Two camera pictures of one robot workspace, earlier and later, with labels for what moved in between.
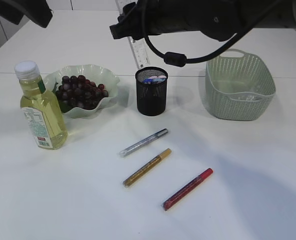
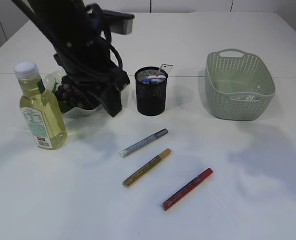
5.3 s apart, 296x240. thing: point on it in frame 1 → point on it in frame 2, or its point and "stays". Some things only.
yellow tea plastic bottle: (42, 109) stays
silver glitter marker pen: (126, 151) stays
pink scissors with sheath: (160, 76) stays
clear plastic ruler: (139, 46) → (166, 68)
